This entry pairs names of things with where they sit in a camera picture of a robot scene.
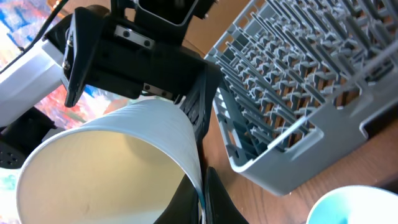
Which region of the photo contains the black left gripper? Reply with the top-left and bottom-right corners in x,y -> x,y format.
45,5 -> 223,143

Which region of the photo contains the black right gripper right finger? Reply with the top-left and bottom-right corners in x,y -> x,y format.
204,167 -> 248,224

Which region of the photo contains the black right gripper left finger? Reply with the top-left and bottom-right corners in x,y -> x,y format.
154,175 -> 199,224

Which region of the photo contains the small pale green bowl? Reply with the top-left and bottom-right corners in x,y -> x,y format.
16,100 -> 205,223

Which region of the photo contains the blue bowl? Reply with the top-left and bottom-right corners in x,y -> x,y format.
306,185 -> 397,224

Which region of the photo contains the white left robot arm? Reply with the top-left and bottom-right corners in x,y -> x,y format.
1,0 -> 222,169

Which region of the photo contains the grey dishwasher rack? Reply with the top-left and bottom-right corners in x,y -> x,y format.
206,0 -> 397,196

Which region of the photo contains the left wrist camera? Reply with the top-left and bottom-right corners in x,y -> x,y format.
110,0 -> 216,45

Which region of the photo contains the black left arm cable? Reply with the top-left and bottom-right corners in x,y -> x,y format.
0,0 -> 69,74

